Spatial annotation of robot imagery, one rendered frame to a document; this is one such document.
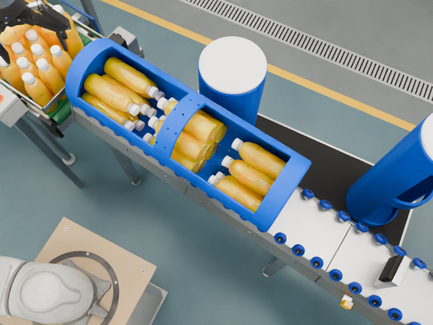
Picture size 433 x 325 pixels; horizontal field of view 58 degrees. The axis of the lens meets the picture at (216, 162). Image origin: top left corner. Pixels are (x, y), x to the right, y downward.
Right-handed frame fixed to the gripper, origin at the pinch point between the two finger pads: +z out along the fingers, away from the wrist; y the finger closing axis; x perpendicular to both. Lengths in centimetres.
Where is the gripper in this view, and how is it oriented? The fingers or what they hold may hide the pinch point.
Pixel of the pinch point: (35, 49)
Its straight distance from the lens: 106.2
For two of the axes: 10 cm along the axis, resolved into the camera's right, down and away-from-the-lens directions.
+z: -0.9, 2.6, 9.6
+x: 3.0, 9.3, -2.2
